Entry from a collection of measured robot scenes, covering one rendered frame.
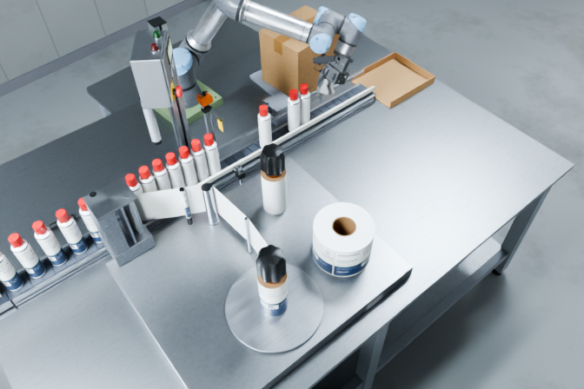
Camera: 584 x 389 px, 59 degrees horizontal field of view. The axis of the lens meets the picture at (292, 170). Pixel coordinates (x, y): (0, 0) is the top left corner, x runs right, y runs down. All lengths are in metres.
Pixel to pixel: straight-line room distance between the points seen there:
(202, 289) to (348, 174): 0.75
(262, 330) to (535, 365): 1.52
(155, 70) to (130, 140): 0.75
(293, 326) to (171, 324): 0.38
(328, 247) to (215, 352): 0.46
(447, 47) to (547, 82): 0.78
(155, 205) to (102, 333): 0.44
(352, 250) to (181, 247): 0.60
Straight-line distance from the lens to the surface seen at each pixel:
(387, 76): 2.60
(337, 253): 1.65
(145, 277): 1.83
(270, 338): 1.65
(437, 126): 2.37
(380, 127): 2.32
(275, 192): 1.80
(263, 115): 2.01
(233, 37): 2.87
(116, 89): 2.65
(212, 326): 1.69
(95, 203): 1.72
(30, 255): 1.87
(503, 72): 4.26
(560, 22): 5.03
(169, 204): 1.85
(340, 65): 2.12
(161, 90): 1.70
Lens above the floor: 2.39
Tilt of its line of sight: 48 degrees down
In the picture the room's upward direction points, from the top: 1 degrees counter-clockwise
